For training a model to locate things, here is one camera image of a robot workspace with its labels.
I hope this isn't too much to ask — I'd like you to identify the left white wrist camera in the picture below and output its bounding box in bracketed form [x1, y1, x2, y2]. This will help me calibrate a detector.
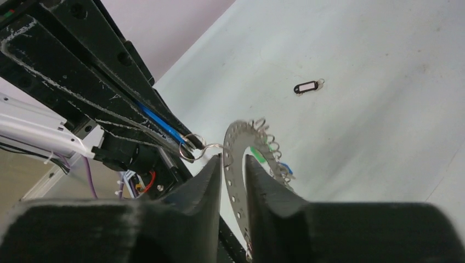
[1, 93, 94, 158]

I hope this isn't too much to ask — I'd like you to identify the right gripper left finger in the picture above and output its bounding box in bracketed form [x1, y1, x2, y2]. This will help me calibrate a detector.
[1, 155, 222, 262]

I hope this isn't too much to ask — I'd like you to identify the large toothed metal keyring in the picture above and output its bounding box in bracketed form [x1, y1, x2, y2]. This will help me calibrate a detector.
[223, 118, 294, 262]

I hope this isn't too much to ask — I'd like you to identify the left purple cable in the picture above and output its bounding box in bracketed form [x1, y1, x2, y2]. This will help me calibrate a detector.
[54, 152, 99, 199]

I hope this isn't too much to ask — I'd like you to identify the black key tag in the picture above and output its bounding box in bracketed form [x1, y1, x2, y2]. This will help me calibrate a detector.
[293, 78, 325, 96]

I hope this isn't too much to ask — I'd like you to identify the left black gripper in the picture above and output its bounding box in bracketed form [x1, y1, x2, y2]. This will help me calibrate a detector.
[1, 1, 204, 200]

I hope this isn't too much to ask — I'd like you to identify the blue key tag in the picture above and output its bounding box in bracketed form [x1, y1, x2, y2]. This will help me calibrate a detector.
[280, 162, 293, 175]
[136, 101, 185, 145]

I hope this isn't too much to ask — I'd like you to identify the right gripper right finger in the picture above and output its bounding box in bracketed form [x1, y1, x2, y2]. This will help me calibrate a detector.
[245, 155, 464, 262]

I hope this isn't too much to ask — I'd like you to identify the blue key tag top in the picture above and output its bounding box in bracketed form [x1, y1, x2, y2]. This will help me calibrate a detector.
[136, 101, 185, 145]

